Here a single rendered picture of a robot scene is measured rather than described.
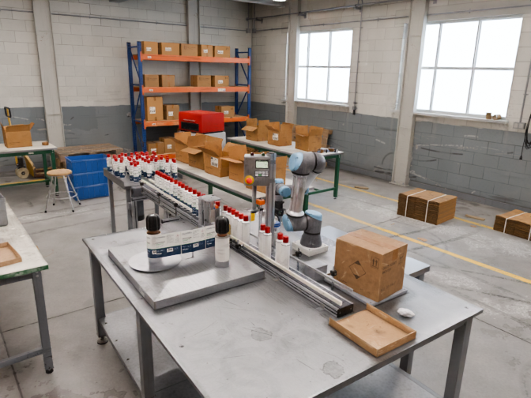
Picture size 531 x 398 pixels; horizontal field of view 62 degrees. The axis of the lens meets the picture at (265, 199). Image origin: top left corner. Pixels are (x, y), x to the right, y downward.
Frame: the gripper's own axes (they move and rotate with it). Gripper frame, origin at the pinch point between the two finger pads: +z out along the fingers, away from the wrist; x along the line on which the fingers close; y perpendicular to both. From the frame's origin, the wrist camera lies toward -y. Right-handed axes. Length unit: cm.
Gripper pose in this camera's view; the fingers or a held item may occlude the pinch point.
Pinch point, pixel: (275, 224)
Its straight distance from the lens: 326.3
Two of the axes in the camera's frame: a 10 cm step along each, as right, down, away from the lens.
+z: -0.2, 9.6, 2.8
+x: 7.9, -1.5, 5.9
